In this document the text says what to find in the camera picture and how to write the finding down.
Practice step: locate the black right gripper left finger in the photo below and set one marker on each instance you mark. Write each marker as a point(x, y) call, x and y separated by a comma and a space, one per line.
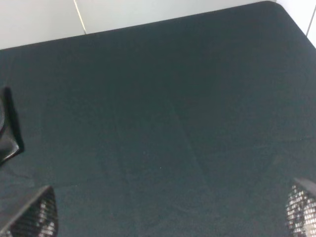
point(33, 214)

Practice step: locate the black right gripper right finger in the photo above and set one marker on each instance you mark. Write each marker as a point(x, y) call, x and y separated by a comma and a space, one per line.
point(301, 209)

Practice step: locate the black glasses case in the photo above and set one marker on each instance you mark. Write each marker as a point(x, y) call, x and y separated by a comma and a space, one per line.
point(11, 141)

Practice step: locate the black tablecloth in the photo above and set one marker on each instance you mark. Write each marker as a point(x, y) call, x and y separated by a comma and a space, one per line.
point(190, 127)

